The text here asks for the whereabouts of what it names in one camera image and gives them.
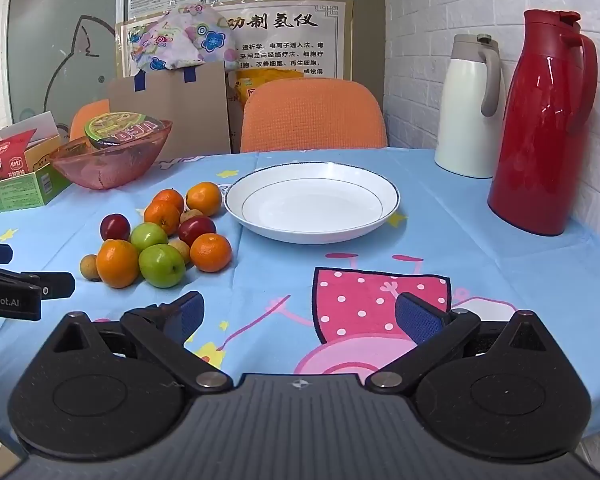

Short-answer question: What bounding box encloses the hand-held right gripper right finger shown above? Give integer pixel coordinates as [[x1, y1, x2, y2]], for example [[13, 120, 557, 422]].
[[365, 291, 551, 395]]

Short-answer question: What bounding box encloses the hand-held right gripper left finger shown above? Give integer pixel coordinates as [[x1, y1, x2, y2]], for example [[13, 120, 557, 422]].
[[52, 291, 233, 394]]

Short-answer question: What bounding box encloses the green jujube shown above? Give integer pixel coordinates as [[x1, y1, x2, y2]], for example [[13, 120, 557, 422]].
[[139, 244, 186, 289]]

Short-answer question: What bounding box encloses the orange tangerine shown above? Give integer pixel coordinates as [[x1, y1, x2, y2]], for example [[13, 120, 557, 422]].
[[190, 233, 233, 273], [144, 201, 181, 236], [155, 188, 185, 211]]

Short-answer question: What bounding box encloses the large smooth orange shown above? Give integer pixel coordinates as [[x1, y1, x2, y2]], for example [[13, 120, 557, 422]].
[[96, 239, 141, 289]]

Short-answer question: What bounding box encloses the red plum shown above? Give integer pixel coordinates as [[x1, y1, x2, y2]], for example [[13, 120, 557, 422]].
[[100, 213, 131, 242], [178, 216, 217, 247]]

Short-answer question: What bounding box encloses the green mango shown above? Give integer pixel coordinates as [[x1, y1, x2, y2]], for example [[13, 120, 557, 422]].
[[130, 222, 169, 253]]

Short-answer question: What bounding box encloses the white plate with blue rim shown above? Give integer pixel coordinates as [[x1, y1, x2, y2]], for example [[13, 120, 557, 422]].
[[223, 162, 402, 245]]

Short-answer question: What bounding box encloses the green cardboard box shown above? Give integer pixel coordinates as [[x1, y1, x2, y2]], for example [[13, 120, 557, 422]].
[[0, 132, 73, 216]]

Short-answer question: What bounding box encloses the blue cartoon tablecloth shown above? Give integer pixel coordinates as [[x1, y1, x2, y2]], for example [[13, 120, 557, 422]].
[[0, 148, 600, 461]]

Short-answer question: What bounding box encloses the red snack packet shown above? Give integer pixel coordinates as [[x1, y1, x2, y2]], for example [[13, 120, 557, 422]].
[[0, 129, 38, 182]]

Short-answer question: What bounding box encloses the smooth round orange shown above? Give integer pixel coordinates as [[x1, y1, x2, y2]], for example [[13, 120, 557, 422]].
[[186, 181, 223, 217]]

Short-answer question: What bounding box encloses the pink glass bowl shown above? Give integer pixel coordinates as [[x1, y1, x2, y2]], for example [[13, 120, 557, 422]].
[[49, 119, 173, 191]]

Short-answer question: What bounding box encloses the white paper envelope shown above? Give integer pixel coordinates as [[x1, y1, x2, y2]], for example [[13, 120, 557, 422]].
[[10, 112, 61, 147]]

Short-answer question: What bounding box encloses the orange chair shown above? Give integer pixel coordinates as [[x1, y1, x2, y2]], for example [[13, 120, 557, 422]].
[[240, 78, 388, 153], [69, 99, 112, 143]]

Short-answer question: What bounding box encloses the instant noodle cup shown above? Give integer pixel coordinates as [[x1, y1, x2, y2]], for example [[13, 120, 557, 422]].
[[85, 112, 162, 151]]

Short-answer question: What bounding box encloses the brown cardboard box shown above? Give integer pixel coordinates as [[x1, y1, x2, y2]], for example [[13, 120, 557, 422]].
[[105, 62, 232, 156]]

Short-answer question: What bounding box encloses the white thermos jug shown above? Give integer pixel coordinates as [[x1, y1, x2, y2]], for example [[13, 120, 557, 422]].
[[434, 33, 505, 179]]

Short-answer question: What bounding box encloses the red thermos jug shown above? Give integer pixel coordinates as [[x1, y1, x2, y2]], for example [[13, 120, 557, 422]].
[[487, 9, 600, 237]]

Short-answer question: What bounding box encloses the yellow plastic bag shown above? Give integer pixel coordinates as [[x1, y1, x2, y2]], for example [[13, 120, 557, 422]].
[[228, 67, 306, 121]]

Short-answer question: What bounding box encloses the floral cloth bag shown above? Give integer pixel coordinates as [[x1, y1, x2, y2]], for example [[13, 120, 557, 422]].
[[130, 2, 241, 73]]

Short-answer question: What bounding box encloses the framed text poster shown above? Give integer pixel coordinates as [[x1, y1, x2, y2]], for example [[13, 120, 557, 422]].
[[116, 0, 354, 82]]

